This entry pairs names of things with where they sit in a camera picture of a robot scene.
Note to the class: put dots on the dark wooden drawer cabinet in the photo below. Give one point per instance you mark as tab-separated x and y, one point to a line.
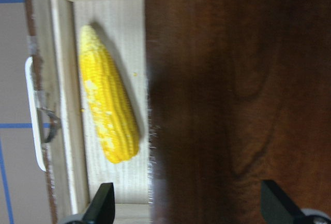
239	91

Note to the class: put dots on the yellow corn cob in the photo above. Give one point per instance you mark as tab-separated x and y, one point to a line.
107	98

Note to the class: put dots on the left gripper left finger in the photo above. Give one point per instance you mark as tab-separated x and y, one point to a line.
102	208

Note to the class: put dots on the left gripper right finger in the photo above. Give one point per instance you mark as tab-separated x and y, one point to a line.
277	207

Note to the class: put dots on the wooden drawer with white handle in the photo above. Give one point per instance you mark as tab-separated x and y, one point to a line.
66	142

